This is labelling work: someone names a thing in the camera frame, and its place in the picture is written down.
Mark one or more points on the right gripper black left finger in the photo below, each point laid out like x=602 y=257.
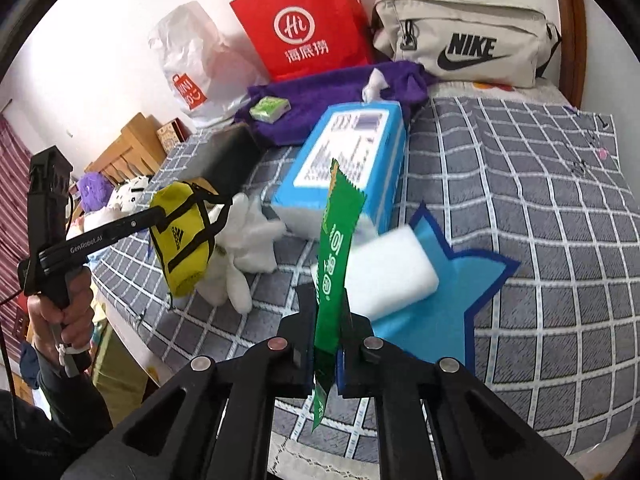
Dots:
x=211 y=420

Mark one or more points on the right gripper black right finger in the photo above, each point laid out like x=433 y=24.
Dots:
x=437 y=420

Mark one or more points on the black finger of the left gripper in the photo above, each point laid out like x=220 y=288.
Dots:
x=117 y=230

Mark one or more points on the yellow Adidas mini bag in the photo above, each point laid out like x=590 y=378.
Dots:
x=185 y=239

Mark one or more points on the white glove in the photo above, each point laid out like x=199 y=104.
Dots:
x=244 y=246

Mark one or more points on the white foam sponge block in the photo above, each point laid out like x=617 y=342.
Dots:
x=388 y=274

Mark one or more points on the green tissue packet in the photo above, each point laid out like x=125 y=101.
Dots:
x=338 y=225

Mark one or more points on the blue wet wipes pack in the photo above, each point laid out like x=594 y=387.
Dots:
x=368 y=141

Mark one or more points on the person's left hand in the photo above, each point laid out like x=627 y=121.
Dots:
x=75 y=320

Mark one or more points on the purple plush toy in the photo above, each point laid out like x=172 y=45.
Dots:
x=95 y=191

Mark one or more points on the wooden headboard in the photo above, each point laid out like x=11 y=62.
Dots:
x=136 y=152

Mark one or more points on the blue star patch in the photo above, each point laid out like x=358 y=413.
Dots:
x=442 y=325

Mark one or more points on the brown patterned box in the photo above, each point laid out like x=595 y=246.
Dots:
x=172 y=134

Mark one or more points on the dark green tea tin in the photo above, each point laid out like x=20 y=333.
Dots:
x=224 y=161

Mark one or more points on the white Miniso plastic bag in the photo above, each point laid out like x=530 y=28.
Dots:
x=208 y=78

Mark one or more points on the small green tissue pack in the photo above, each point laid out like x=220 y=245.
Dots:
x=270 y=109

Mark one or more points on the purple towel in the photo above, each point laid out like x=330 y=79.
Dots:
x=310 y=96

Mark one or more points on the grey checkered bed sheet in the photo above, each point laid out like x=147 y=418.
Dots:
x=537 y=183

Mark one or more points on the red paper shopping bag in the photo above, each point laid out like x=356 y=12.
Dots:
x=299 y=38

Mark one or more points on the beige Nike waist bag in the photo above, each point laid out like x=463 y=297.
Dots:
x=463 y=40

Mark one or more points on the wooden door frame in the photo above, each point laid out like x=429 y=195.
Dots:
x=573 y=50

